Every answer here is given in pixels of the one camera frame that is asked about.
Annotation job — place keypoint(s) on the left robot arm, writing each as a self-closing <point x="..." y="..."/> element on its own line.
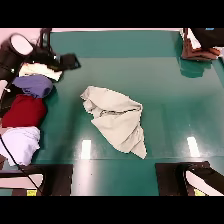
<point x="13" y="55"/>

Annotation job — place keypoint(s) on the cream garment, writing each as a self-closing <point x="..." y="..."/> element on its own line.
<point x="38" y="70"/>

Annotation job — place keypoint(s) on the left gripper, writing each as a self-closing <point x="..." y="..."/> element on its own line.
<point x="70" y="61"/>

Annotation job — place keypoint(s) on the red garment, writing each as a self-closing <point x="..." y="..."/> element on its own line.
<point x="24" y="111"/>

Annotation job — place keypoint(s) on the lavender garment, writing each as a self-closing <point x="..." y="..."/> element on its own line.
<point x="20" y="143"/>

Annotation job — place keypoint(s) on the beige shirt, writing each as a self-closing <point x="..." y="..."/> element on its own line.
<point x="116" y="120"/>

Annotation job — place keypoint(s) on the purple garment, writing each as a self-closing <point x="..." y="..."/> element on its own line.
<point x="33" y="85"/>

